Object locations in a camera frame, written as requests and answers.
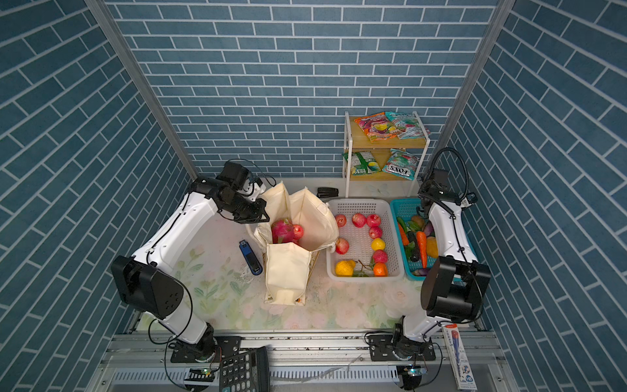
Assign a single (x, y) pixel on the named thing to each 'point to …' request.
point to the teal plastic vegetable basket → (405, 207)
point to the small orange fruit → (380, 269)
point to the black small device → (327, 192)
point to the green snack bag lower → (362, 162)
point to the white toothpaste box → (460, 362)
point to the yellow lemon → (345, 268)
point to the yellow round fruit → (378, 244)
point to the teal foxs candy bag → (401, 162)
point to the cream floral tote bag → (288, 267)
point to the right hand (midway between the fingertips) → (437, 204)
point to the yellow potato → (432, 247)
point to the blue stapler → (255, 266)
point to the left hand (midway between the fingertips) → (270, 217)
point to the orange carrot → (422, 242)
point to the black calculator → (245, 371)
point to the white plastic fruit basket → (368, 247)
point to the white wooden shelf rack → (357, 140)
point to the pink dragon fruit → (282, 231)
